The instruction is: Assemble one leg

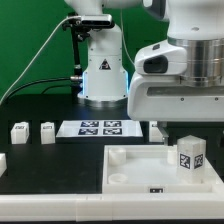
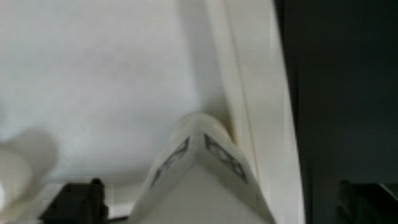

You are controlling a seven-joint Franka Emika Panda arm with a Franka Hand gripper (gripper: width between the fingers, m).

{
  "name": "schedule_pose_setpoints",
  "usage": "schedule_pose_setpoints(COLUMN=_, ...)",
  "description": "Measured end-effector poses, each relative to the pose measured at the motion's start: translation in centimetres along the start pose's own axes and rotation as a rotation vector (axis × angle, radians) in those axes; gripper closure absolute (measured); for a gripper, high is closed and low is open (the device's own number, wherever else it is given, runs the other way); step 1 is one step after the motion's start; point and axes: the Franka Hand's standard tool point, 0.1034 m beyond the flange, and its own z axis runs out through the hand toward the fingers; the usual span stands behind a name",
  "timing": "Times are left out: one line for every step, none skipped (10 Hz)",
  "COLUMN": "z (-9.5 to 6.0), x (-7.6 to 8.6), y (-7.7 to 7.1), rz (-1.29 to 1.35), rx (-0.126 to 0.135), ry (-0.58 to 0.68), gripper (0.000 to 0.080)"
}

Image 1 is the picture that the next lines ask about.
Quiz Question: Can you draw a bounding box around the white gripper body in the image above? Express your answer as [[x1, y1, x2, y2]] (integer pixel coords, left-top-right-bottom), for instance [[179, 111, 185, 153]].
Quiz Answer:
[[127, 73, 224, 122]]

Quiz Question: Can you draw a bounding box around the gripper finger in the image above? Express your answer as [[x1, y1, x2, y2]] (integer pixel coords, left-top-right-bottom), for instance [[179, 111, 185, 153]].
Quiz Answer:
[[157, 121, 169, 145]]

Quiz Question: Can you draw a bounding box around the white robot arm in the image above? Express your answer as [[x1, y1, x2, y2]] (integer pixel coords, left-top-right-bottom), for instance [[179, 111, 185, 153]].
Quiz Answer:
[[64, 0, 224, 122]]

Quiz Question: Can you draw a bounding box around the white sheet with markers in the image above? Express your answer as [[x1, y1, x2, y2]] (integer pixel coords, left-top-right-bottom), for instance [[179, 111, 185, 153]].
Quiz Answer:
[[56, 120, 143, 138]]

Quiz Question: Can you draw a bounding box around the white L-shaped fence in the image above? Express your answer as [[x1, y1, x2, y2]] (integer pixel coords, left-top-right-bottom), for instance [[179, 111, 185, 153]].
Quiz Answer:
[[0, 156, 224, 222]]

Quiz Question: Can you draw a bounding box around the white block left edge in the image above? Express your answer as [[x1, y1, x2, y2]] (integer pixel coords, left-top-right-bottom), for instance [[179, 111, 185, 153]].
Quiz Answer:
[[0, 153, 7, 177]]

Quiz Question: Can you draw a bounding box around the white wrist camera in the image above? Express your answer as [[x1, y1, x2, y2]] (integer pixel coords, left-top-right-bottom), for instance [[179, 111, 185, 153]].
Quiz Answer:
[[134, 40, 187, 76]]

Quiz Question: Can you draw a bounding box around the black camera on stand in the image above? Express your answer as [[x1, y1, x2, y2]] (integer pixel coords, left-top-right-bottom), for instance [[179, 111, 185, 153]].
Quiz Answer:
[[62, 13, 115, 104]]

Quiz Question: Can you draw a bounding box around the black cable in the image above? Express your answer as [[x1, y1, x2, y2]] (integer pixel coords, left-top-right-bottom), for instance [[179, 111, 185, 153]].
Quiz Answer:
[[3, 77, 83, 101]]

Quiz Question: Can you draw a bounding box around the white cable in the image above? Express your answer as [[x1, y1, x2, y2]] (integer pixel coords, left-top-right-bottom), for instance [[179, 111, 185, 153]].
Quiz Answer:
[[0, 15, 82, 104]]

